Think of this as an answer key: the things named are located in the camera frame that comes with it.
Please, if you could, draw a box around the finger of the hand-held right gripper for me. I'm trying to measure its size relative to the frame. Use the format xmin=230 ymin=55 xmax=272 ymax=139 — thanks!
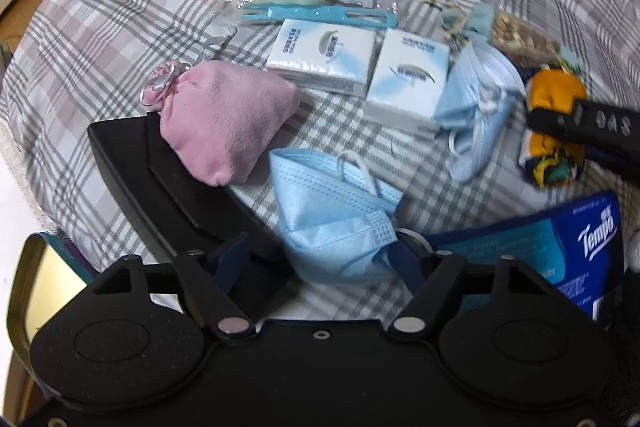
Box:
xmin=526 ymin=99 xmax=588 ymax=144

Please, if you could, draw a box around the gold metal tin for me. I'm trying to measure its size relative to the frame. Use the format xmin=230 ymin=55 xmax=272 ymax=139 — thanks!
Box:
xmin=5 ymin=232 xmax=101 ymax=408

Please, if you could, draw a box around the yellow patterned cloth pouch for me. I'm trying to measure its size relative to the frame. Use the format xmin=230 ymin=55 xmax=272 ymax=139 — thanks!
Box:
xmin=517 ymin=67 xmax=588 ymax=190

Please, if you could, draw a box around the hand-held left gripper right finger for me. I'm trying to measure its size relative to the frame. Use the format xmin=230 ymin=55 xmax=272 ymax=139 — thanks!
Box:
xmin=387 ymin=234 xmax=556 ymax=340

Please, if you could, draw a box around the bag of nuts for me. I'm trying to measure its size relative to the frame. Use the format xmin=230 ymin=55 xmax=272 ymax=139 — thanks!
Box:
xmin=440 ymin=4 xmax=561 ymax=68

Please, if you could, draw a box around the folded blue face mask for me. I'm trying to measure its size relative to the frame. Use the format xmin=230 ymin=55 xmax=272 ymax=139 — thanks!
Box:
xmin=432 ymin=44 xmax=526 ymax=184

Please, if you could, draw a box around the blue plastic forked tool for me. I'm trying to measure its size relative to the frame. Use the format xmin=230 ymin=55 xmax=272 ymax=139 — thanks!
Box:
xmin=239 ymin=3 xmax=399 ymax=29

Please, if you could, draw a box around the pink drawstring pouch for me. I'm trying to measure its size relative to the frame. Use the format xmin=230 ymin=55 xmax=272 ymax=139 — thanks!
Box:
xmin=140 ymin=61 xmax=302 ymax=186

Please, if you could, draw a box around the black plastic tray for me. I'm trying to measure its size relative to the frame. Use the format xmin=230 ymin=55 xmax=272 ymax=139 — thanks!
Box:
xmin=87 ymin=112 xmax=301 ymax=288

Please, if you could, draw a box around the blue face mask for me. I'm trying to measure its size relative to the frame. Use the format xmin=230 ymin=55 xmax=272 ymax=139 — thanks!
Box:
xmin=270 ymin=148 xmax=436 ymax=284
xmin=432 ymin=44 xmax=526 ymax=184

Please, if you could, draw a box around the grey plaid blanket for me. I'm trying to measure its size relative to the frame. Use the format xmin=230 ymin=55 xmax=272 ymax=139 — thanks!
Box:
xmin=0 ymin=0 xmax=640 ymax=323

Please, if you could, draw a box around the dark blue tissue packet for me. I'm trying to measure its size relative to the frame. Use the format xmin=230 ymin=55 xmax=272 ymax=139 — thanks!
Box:
xmin=425 ymin=191 xmax=623 ymax=323

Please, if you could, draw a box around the white tissue pack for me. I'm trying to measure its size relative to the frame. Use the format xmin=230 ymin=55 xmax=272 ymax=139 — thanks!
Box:
xmin=265 ymin=18 xmax=378 ymax=96
xmin=363 ymin=28 xmax=450 ymax=128

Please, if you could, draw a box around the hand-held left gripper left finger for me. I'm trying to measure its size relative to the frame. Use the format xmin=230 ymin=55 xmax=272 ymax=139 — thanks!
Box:
xmin=87 ymin=232 xmax=256 ymax=340

